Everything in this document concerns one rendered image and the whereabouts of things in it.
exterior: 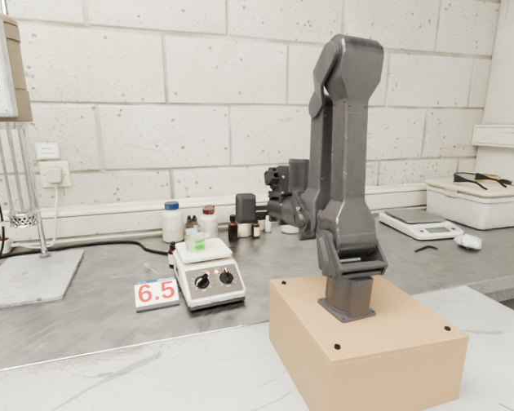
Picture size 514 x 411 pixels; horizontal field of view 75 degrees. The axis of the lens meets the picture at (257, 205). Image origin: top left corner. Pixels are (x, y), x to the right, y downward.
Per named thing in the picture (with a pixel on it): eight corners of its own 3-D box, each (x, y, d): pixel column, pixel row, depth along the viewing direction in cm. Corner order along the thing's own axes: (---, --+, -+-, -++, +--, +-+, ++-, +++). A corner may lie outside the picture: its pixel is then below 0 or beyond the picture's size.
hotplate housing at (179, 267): (247, 301, 76) (246, 267, 74) (188, 313, 71) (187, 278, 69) (219, 263, 95) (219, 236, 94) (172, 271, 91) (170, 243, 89)
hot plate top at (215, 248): (233, 256, 80) (233, 253, 80) (183, 264, 76) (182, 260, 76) (219, 240, 91) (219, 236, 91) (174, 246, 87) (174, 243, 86)
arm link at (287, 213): (326, 240, 62) (328, 191, 60) (299, 244, 59) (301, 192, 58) (305, 233, 68) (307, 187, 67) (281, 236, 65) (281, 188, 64)
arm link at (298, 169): (345, 230, 57) (349, 159, 56) (303, 232, 54) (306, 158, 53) (311, 218, 68) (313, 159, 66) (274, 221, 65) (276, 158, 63)
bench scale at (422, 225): (418, 242, 113) (419, 228, 112) (376, 220, 138) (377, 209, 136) (466, 238, 117) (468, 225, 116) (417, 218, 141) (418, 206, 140)
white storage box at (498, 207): (552, 223, 132) (560, 187, 129) (480, 232, 122) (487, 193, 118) (481, 205, 161) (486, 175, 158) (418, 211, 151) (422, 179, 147)
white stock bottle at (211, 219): (222, 238, 116) (221, 207, 113) (210, 243, 111) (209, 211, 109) (208, 235, 119) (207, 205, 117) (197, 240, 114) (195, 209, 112)
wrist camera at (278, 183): (305, 200, 68) (307, 167, 68) (273, 200, 65) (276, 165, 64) (289, 196, 74) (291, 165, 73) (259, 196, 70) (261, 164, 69)
